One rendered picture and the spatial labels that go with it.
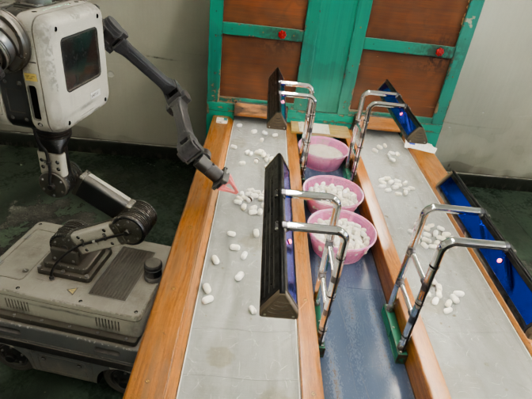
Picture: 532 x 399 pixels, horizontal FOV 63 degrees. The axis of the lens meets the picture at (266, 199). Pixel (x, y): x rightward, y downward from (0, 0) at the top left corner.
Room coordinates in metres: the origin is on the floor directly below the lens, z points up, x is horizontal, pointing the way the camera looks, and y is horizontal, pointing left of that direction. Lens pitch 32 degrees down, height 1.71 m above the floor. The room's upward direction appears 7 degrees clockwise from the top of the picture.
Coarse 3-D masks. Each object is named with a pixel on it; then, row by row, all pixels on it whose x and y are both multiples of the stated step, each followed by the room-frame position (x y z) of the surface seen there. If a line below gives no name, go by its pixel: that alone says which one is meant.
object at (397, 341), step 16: (432, 208) 1.02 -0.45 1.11; (448, 208) 1.02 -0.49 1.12; (464, 208) 1.02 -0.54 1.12; (480, 208) 1.03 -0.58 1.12; (416, 224) 1.02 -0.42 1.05; (416, 240) 1.01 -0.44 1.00; (448, 240) 0.87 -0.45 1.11; (464, 240) 0.87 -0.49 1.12; (480, 240) 0.88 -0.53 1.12; (416, 256) 0.99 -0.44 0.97; (400, 272) 1.02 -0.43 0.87; (432, 272) 0.86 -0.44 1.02; (400, 288) 1.01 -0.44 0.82; (384, 304) 1.05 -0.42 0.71; (416, 304) 0.87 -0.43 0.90; (384, 320) 1.01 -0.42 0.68; (416, 320) 0.87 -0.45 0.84; (400, 336) 0.92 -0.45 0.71; (400, 352) 0.86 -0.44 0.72
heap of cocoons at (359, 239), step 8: (328, 224) 1.44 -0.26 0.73; (344, 224) 1.44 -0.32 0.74; (352, 224) 1.44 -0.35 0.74; (352, 232) 1.41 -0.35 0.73; (360, 232) 1.40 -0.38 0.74; (320, 240) 1.31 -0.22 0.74; (336, 240) 1.33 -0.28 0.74; (352, 240) 1.36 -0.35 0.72; (360, 240) 1.35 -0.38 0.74; (368, 240) 1.35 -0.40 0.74; (320, 248) 1.28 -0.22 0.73; (352, 248) 1.30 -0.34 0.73; (360, 248) 1.31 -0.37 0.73
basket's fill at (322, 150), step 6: (312, 144) 2.18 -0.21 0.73; (318, 144) 2.19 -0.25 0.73; (312, 150) 2.10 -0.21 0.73; (318, 150) 2.10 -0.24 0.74; (324, 150) 2.13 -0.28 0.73; (330, 150) 2.12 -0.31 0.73; (336, 150) 2.13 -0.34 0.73; (318, 156) 2.04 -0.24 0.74; (324, 156) 2.05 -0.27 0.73; (330, 156) 2.06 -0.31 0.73; (336, 156) 2.08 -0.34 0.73; (342, 156) 2.09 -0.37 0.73
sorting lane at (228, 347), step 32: (256, 128) 2.29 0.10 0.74; (224, 192) 1.57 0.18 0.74; (224, 224) 1.34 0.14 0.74; (256, 224) 1.37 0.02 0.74; (224, 256) 1.15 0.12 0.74; (256, 256) 1.18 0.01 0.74; (224, 288) 1.00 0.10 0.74; (256, 288) 1.02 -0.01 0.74; (192, 320) 0.86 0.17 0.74; (224, 320) 0.88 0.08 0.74; (256, 320) 0.89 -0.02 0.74; (288, 320) 0.91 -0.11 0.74; (192, 352) 0.75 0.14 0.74; (224, 352) 0.77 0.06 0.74; (256, 352) 0.78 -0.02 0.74; (288, 352) 0.79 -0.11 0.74; (192, 384) 0.66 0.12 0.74; (224, 384) 0.67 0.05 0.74; (256, 384) 0.68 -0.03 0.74; (288, 384) 0.69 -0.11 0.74
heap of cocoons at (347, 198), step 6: (318, 186) 1.75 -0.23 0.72; (324, 186) 1.72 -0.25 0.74; (330, 186) 1.73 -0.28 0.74; (336, 186) 1.74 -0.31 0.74; (342, 186) 1.74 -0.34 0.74; (330, 192) 1.67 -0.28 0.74; (336, 192) 1.70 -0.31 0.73; (342, 192) 1.69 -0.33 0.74; (348, 192) 1.69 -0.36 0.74; (342, 198) 1.65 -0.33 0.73; (348, 198) 1.65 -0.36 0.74; (354, 198) 1.67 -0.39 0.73; (330, 204) 1.57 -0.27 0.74; (342, 204) 1.60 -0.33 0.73; (348, 204) 1.59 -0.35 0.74; (354, 204) 1.60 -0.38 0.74
